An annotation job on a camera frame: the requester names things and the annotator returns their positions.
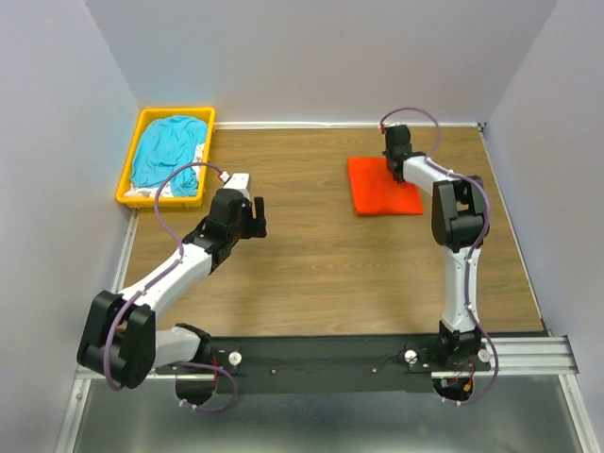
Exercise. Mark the light blue t shirt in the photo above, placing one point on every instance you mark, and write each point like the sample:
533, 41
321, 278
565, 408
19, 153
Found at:
166, 145

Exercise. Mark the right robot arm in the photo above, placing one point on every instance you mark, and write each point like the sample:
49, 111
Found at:
460, 221

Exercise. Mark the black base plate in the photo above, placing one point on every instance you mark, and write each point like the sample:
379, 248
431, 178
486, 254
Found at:
339, 363

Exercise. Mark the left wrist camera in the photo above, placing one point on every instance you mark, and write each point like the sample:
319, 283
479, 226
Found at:
236, 181

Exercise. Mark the yellow plastic bin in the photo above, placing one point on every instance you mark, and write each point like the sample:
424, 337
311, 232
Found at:
146, 117

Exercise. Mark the aluminium frame rail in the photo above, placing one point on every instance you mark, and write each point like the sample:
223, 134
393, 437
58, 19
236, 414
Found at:
326, 273

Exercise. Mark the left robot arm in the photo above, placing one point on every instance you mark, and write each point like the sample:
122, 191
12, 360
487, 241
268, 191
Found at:
120, 340

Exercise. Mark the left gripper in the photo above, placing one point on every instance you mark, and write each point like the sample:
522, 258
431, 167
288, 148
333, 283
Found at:
252, 217

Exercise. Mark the orange t shirt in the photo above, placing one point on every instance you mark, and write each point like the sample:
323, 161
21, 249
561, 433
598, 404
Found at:
375, 192

